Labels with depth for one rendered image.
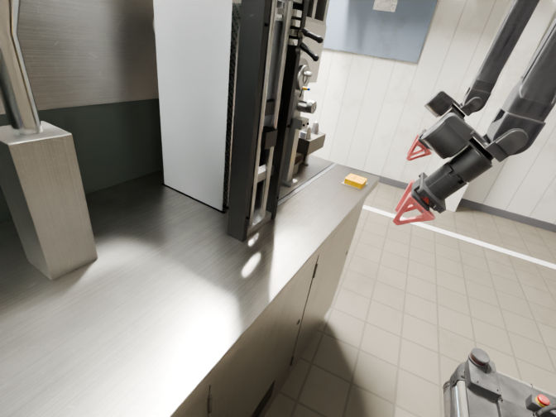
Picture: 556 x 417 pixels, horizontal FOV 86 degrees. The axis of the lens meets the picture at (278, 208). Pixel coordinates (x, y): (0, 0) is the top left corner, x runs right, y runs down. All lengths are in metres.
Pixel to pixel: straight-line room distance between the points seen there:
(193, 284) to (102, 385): 0.22
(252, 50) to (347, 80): 3.09
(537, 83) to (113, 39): 0.90
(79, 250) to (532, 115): 0.84
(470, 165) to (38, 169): 0.74
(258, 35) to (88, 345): 0.59
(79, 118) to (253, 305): 0.64
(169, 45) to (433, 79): 3.02
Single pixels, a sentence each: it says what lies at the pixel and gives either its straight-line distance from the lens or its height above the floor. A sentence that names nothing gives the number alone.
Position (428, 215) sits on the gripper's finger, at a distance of 0.66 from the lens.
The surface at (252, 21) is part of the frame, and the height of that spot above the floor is 1.37.
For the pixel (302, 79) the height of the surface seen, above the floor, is 1.25.
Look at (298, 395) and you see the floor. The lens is 1.57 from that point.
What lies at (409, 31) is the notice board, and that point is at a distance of 3.58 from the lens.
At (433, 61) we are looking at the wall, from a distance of 3.59.
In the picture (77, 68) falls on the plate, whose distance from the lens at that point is 0.91.
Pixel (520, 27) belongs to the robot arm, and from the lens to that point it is 1.15.
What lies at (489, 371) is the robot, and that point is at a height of 0.28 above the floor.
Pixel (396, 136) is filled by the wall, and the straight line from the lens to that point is 3.68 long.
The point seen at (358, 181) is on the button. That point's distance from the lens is 1.17.
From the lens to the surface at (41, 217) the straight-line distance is 0.65.
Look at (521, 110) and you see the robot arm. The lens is 0.64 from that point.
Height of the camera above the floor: 1.36
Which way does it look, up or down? 30 degrees down
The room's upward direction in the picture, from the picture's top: 9 degrees clockwise
